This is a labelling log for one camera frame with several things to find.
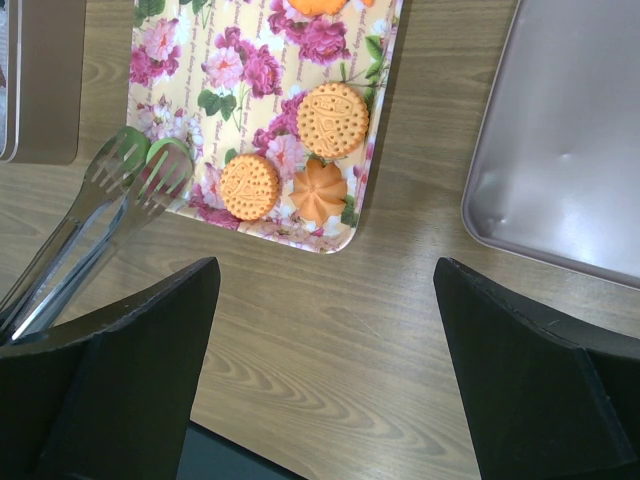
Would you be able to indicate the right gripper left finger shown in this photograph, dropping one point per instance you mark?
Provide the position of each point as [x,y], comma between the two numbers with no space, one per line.
[109,395]

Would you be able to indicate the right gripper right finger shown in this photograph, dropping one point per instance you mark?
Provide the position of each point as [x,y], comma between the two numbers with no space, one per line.
[545,395]

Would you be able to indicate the metal tongs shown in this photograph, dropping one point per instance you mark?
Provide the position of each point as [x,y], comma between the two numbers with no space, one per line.
[112,204]

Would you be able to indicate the brown tin lid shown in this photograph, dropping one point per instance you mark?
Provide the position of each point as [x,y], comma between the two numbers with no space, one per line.
[554,176]

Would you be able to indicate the green cookie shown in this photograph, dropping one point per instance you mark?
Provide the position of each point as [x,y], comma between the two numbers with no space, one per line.
[136,146]

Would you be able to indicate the patterned round biscuit lower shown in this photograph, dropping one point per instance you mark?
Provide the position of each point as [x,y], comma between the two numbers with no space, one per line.
[249,187]

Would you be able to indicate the orange swirl cookie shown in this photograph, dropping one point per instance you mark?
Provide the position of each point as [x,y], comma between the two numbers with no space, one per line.
[319,192]

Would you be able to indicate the floral serving tray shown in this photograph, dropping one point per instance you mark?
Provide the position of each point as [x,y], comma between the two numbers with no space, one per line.
[227,78]

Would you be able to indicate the square waffle biscuit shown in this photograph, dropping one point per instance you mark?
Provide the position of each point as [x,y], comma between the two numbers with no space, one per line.
[332,120]

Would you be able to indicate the brown cookie tin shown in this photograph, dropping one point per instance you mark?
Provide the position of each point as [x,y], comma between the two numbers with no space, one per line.
[42,47]

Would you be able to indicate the orange fish cookie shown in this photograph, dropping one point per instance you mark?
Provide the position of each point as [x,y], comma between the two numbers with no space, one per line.
[297,9]

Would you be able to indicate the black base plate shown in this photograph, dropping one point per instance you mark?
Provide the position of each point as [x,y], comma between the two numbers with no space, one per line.
[207,455]

